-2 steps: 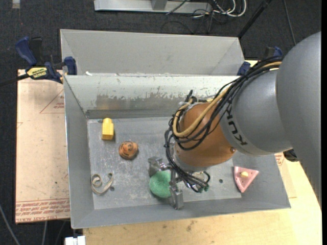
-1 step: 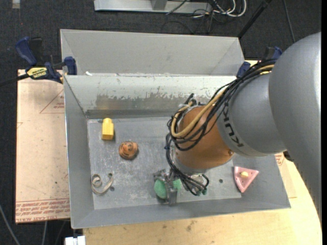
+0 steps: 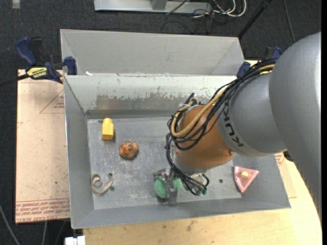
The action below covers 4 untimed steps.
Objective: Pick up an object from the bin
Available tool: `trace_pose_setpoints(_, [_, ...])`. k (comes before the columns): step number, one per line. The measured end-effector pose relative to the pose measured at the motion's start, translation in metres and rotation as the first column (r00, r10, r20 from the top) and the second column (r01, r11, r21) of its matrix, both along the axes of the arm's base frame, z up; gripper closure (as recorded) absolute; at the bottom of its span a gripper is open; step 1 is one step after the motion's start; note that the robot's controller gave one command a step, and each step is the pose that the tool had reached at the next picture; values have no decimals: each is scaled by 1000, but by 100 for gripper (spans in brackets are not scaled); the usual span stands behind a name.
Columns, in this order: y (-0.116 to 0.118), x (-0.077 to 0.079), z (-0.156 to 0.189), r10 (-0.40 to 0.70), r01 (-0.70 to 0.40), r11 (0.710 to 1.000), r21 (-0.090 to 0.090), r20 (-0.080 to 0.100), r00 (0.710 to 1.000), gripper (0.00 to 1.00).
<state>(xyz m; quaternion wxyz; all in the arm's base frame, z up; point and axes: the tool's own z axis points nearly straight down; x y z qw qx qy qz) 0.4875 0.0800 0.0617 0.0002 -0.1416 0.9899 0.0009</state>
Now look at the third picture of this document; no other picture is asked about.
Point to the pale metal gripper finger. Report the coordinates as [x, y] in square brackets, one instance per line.
[173, 195]
[160, 175]

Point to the green ball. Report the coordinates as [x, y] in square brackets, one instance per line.
[160, 187]

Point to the orange ball with black stripes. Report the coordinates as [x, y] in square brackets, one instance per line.
[128, 150]

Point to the grey curled strip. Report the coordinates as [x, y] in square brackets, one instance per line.
[101, 189]

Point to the yellow toy block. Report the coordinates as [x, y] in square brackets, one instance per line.
[107, 130]

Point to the pink triangle with yellow knob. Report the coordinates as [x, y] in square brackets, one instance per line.
[242, 181]

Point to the grey metal bin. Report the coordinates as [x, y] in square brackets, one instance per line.
[143, 60]

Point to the brown cardboard board, red print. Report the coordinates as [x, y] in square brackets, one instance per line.
[41, 149]

